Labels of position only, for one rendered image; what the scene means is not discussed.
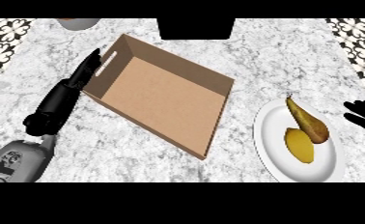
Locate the brown pear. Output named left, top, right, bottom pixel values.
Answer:
left=285, top=95, right=330, bottom=145

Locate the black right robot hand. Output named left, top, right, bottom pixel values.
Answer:
left=342, top=99, right=365, bottom=127

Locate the black appliance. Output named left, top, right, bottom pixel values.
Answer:
left=156, top=18, right=236, bottom=41

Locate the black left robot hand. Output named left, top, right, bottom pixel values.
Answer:
left=20, top=47, right=101, bottom=137

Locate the white oval plate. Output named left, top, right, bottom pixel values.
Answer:
left=252, top=98, right=345, bottom=183

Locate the brown cardboard box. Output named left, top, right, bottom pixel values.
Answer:
left=81, top=33, right=236, bottom=161

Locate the yellow lemon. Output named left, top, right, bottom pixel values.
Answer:
left=283, top=127, right=316, bottom=164

